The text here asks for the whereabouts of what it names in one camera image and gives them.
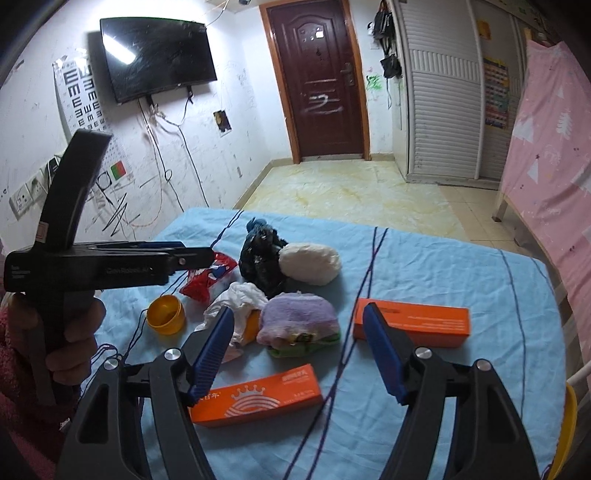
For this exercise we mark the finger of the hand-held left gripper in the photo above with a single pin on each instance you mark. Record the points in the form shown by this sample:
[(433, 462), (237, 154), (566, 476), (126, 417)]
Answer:
[(194, 258), (166, 245)]

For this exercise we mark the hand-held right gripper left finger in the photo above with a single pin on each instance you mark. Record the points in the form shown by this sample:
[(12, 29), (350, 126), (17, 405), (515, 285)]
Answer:
[(212, 355)]

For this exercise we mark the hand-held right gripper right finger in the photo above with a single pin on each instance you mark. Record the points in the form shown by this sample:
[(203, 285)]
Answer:
[(383, 355)]

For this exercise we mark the red snack packet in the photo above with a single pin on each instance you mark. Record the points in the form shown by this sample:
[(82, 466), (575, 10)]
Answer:
[(203, 286)]

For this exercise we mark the small orange packet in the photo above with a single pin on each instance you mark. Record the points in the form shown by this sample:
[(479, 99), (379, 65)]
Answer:
[(252, 327)]

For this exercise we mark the plain orange box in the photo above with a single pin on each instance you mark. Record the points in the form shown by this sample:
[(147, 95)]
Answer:
[(425, 323)]

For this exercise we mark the small yellow bowl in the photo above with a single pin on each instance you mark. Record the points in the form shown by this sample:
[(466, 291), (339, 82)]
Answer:
[(159, 324)]

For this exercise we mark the orange box crown print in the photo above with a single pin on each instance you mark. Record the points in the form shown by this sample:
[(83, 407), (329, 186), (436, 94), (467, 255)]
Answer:
[(258, 397)]

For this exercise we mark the dark blue cloth bundle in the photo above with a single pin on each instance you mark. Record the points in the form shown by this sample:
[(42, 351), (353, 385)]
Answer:
[(258, 263)]

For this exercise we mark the green cloth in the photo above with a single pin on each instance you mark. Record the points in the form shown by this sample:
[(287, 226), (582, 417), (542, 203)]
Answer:
[(286, 353)]

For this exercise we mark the purple towel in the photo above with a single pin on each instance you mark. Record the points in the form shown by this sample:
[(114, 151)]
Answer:
[(295, 318)]

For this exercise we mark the white cloth bundle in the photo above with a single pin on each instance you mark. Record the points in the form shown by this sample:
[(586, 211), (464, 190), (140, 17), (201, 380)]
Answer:
[(309, 263)]

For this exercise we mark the yellow bin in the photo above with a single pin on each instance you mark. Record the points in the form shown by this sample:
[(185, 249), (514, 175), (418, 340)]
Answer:
[(571, 415)]

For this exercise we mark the person's left hand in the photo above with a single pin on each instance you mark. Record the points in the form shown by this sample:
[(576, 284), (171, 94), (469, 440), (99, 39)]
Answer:
[(83, 327)]

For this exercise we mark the light blue striped sheet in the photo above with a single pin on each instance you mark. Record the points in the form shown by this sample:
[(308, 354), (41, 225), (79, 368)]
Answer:
[(438, 277)]

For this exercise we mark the white eye chart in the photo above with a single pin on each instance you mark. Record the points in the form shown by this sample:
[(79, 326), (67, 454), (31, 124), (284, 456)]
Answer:
[(83, 101)]

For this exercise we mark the dark brown door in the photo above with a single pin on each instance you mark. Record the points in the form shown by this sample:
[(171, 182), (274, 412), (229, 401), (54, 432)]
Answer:
[(318, 83)]

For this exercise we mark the white louvered wardrobe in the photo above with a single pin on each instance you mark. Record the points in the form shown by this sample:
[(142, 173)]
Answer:
[(438, 92)]

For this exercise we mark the black hanging bag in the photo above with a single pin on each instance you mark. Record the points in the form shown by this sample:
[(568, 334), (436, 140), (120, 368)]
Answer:
[(391, 67), (382, 25)]

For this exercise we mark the pink printed curtain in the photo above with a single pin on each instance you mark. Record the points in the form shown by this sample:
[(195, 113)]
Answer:
[(554, 138)]

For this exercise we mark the colourful grid poster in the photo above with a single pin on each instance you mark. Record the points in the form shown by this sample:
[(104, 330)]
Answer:
[(496, 92)]

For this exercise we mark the small yellow poster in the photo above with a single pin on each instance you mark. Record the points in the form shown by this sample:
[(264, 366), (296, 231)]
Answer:
[(483, 28)]

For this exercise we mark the white wall socket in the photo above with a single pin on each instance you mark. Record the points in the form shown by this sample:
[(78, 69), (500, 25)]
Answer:
[(25, 196)]

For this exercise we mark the open wall junction box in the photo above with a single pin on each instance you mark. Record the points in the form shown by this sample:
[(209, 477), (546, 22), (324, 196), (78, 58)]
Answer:
[(222, 121)]

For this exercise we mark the black wall television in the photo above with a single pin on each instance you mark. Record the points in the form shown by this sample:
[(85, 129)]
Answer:
[(157, 55)]

